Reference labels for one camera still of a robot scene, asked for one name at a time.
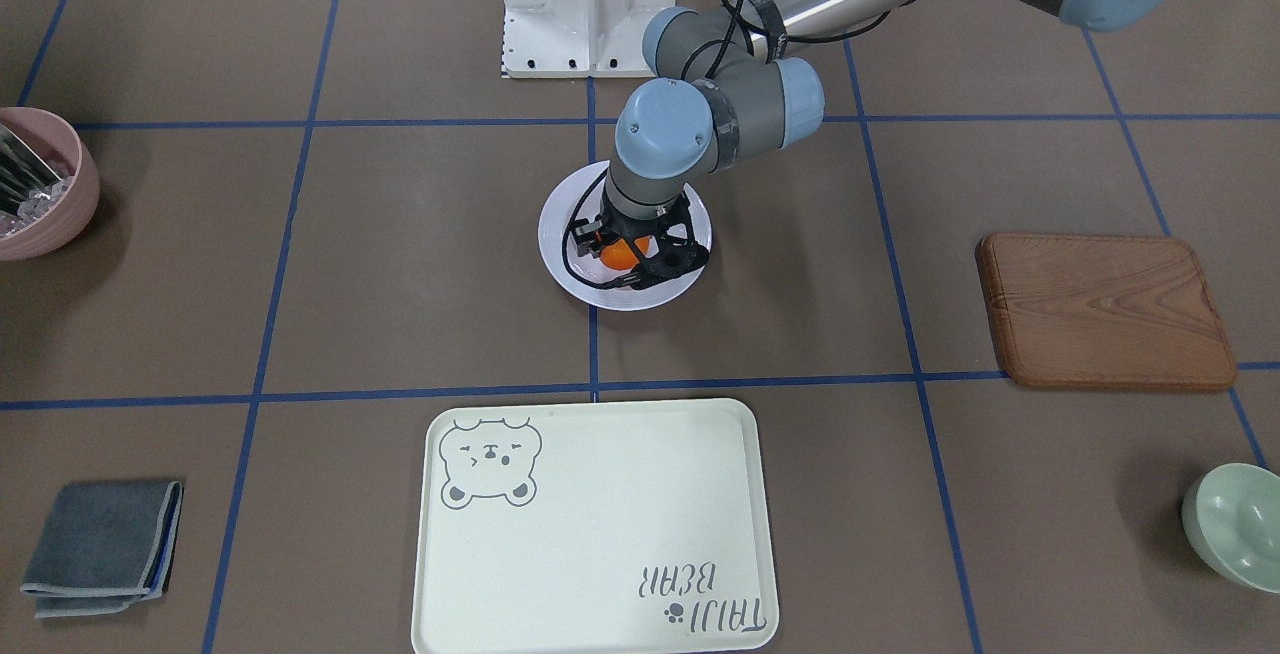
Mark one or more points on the grey folded cloth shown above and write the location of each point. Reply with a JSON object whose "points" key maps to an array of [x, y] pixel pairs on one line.
{"points": [[105, 546]]}

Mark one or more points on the brown wooden tray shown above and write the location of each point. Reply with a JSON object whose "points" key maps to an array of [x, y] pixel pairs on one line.
{"points": [[1074, 311]]}

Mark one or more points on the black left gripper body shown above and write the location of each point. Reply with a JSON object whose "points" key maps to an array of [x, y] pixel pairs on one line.
{"points": [[619, 231]]}

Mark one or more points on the mint green bowl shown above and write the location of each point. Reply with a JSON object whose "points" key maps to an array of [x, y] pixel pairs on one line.
{"points": [[1230, 516]]}

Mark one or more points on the pink bowl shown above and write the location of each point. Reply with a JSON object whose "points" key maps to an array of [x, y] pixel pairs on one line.
{"points": [[56, 141]]}

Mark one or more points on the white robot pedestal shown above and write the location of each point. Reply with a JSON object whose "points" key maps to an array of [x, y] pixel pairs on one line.
{"points": [[559, 39]]}

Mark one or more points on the metal scoop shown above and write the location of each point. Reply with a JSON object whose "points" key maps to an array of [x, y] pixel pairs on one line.
{"points": [[29, 184]]}

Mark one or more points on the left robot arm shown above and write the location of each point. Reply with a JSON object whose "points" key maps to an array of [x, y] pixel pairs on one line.
{"points": [[725, 87]]}

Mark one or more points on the orange mandarin fruit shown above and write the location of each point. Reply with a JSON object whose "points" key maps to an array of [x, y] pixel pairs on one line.
{"points": [[620, 256]]}

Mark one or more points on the cream bear tray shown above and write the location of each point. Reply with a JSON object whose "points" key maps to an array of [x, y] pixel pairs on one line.
{"points": [[623, 527]]}

